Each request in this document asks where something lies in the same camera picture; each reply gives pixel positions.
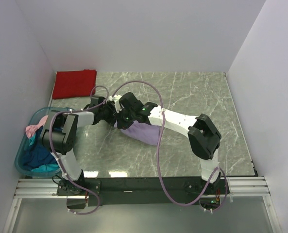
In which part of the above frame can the lavender t shirt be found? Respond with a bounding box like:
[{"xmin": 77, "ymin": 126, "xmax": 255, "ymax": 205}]
[{"xmin": 120, "ymin": 121, "xmax": 161, "ymax": 146}]

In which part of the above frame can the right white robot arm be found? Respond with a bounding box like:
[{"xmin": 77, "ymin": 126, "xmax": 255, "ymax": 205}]
[{"xmin": 109, "ymin": 92, "xmax": 221, "ymax": 194}]

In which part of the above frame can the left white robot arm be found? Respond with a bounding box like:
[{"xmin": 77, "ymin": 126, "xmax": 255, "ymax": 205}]
[{"xmin": 40, "ymin": 96, "xmax": 116, "ymax": 195}]

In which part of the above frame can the folded red t shirt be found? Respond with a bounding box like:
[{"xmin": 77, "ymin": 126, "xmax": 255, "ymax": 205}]
[{"xmin": 52, "ymin": 69, "xmax": 97, "ymax": 100}]

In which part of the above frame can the teal plastic laundry basket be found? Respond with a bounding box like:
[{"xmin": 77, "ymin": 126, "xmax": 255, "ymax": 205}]
[{"xmin": 14, "ymin": 106, "xmax": 69, "ymax": 176}]

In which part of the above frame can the pink garment in basket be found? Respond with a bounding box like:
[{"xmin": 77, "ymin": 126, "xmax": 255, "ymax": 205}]
[{"xmin": 25, "ymin": 115, "xmax": 48, "ymax": 138}]

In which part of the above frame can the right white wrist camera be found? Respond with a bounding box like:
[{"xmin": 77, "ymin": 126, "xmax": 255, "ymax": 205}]
[{"xmin": 109, "ymin": 95, "xmax": 122, "ymax": 113}]

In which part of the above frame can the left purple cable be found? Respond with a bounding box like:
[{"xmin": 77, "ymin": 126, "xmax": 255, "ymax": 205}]
[{"xmin": 49, "ymin": 85, "xmax": 110, "ymax": 216}]

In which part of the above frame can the aluminium frame rail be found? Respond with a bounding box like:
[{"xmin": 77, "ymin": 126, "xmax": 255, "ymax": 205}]
[{"xmin": 14, "ymin": 177, "xmax": 270, "ymax": 199}]

